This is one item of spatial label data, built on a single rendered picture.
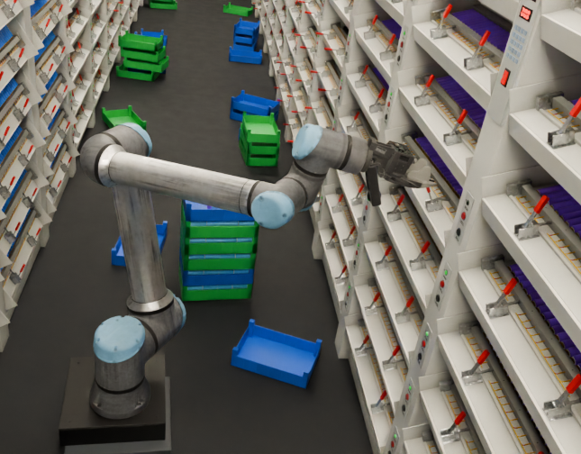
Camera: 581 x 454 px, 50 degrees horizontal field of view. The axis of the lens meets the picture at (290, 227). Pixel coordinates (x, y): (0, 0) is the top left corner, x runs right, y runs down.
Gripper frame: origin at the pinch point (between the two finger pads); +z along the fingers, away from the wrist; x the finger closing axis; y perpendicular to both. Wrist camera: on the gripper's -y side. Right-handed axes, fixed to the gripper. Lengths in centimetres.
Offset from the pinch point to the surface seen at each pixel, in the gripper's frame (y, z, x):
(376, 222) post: -36, 11, 43
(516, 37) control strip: 42.7, -9.1, -22.3
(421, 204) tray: -7.6, 2.2, 3.0
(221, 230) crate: -74, -34, 78
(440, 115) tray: 13.5, 2.4, 16.3
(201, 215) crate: -69, -43, 77
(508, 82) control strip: 34.6, -7.2, -24.3
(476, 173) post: 14.1, -2.5, -22.2
